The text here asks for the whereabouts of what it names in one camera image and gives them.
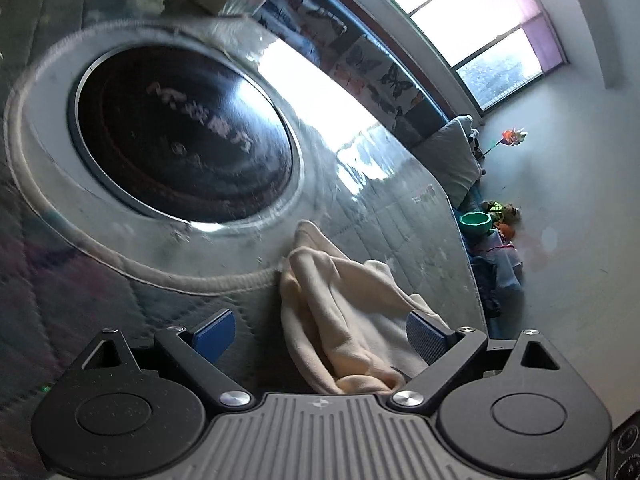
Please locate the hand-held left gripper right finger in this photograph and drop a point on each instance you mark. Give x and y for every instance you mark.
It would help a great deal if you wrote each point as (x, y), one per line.
(427, 337)

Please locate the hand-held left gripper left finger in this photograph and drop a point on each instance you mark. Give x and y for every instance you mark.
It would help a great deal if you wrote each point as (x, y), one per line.
(215, 335)

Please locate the cream sweater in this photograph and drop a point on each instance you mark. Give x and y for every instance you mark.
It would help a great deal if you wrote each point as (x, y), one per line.
(340, 320)

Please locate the dark cloth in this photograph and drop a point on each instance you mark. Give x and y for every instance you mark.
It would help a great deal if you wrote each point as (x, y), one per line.
(487, 287)

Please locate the clear plastic bag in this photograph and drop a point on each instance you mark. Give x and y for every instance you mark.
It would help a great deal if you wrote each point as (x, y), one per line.
(502, 262)

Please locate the green bowl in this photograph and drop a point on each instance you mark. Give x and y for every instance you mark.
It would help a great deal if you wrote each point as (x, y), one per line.
(475, 222)

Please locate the orange toy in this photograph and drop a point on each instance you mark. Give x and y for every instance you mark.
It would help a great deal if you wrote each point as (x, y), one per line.
(505, 231)

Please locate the plush toy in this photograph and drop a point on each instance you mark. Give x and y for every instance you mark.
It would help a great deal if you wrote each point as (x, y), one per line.
(502, 212)

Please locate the grey pillow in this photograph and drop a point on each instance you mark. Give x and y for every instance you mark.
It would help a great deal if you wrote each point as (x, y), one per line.
(450, 160)

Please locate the black white patterned pillow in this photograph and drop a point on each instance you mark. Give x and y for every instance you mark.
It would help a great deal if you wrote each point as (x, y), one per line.
(475, 142)

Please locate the black round induction cooktop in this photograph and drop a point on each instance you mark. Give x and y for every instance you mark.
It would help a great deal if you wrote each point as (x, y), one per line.
(175, 135)

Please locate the blue sofa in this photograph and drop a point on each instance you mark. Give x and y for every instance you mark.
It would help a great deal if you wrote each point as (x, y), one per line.
(417, 121)

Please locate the colourful pinwheel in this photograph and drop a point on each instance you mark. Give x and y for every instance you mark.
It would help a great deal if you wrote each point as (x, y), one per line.
(512, 137)

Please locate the butterfly print cushion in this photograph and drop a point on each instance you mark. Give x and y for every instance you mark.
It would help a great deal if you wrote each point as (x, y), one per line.
(305, 25)
(380, 77)

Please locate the window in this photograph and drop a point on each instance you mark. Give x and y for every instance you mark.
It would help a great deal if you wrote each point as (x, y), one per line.
(450, 20)

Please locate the purple window blind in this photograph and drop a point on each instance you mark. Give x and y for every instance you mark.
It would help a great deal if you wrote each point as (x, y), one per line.
(545, 35)

